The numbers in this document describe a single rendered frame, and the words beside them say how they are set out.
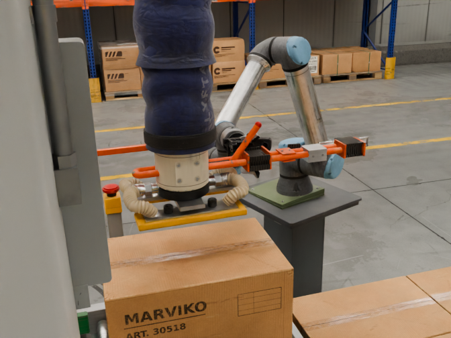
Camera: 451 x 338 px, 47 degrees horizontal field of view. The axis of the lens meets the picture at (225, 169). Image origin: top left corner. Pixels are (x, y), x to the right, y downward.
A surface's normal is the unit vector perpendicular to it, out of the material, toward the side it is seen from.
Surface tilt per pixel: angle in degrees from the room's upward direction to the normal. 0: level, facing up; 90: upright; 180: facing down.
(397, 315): 0
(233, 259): 0
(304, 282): 90
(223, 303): 90
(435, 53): 89
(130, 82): 90
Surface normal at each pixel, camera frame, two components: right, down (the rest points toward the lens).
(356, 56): 0.24, 0.31
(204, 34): 0.80, 0.28
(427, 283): -0.03, -0.94
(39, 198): 0.52, 0.29
